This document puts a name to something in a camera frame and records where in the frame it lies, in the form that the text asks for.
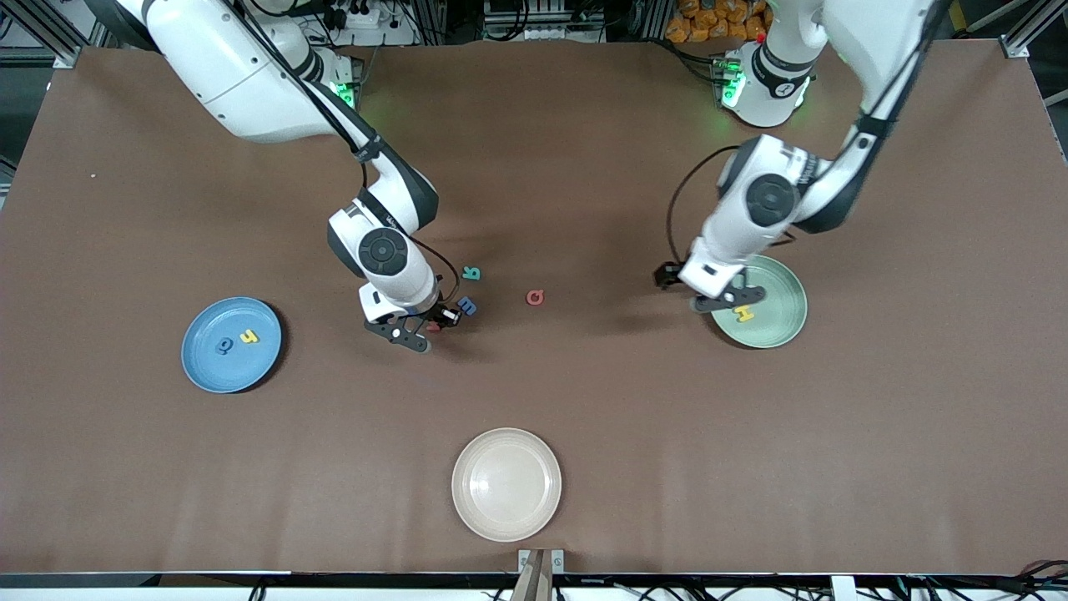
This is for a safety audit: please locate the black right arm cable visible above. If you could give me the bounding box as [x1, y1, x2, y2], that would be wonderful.
[221, 0, 464, 310]

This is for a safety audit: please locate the beige plate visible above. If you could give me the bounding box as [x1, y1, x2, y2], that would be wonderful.
[451, 427, 562, 543]

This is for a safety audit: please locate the metal mounting bracket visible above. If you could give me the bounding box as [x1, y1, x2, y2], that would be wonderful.
[517, 548, 566, 601]

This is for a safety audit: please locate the green plate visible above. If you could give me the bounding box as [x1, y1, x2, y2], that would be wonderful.
[709, 255, 809, 349]

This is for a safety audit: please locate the blue plate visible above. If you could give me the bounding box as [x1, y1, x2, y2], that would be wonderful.
[181, 297, 284, 394]

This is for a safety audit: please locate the white power strip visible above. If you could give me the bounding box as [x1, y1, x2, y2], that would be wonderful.
[321, 0, 418, 47]
[484, 0, 606, 43]

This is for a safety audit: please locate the aluminium frame extrusion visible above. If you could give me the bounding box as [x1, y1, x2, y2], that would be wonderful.
[0, 0, 109, 69]
[1001, 0, 1068, 61]

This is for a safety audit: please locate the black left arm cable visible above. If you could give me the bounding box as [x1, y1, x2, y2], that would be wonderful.
[666, 0, 952, 268]

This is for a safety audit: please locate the orange items pile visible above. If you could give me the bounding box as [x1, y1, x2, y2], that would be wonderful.
[665, 0, 773, 44]

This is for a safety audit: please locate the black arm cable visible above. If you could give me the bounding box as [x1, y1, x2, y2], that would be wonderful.
[221, 0, 464, 310]
[666, 0, 952, 268]

